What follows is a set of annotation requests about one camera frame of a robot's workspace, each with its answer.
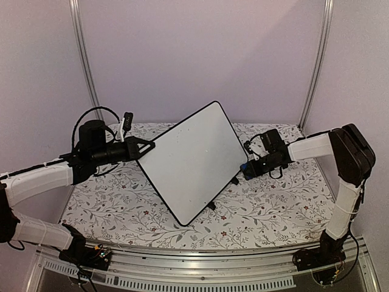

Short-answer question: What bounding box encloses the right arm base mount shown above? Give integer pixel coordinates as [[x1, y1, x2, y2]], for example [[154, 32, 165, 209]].
[[292, 231, 348, 285]]

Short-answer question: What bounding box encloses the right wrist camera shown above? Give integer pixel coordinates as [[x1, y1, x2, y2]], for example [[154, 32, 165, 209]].
[[244, 129, 286, 159]]

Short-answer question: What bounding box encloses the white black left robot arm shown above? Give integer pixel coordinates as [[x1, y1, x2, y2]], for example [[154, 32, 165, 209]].
[[1, 120, 155, 264]]

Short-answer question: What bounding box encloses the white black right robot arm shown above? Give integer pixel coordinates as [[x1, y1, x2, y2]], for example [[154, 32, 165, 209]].
[[240, 123, 376, 240]]

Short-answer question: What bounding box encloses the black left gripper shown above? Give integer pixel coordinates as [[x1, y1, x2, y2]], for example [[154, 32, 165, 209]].
[[92, 136, 156, 167]]

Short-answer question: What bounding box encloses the white whiteboard black frame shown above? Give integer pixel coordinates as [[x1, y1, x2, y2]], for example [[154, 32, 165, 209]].
[[137, 101, 248, 226]]

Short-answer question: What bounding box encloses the floral patterned table mat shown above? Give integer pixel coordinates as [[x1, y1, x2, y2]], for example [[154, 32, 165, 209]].
[[59, 122, 338, 251]]

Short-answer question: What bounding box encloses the right aluminium corner post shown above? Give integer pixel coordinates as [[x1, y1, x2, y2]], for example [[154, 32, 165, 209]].
[[298, 0, 334, 132]]

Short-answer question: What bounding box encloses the black whiteboard stand foot right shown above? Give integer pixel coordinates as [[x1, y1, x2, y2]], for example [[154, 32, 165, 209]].
[[231, 177, 239, 185]]

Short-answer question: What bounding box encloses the black whiteboard stand foot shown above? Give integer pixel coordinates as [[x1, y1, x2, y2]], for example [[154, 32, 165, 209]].
[[207, 202, 216, 210], [231, 177, 239, 185]]

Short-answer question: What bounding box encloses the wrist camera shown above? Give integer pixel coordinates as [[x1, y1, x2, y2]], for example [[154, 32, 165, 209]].
[[244, 129, 286, 159], [117, 112, 133, 142]]

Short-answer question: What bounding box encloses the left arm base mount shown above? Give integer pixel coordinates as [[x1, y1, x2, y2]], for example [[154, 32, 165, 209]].
[[59, 224, 112, 271]]

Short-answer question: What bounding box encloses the left aluminium corner post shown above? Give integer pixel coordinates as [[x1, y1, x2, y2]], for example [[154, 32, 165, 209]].
[[69, 0, 100, 107]]

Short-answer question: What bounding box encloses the black whiteboard stand foot left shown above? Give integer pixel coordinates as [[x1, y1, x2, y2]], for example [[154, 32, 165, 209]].
[[207, 202, 216, 210]]

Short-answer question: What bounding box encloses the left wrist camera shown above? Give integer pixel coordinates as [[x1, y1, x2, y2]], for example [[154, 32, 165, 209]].
[[117, 112, 133, 142]]

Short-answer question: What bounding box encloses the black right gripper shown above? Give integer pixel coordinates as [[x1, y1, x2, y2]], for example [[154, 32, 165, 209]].
[[243, 153, 281, 178]]

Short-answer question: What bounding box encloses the aluminium corner post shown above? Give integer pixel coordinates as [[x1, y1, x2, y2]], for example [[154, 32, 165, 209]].
[[298, 0, 334, 132], [69, 0, 100, 107]]

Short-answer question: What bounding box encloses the blue whiteboard eraser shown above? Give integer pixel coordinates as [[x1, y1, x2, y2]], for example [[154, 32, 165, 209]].
[[240, 163, 253, 181]]

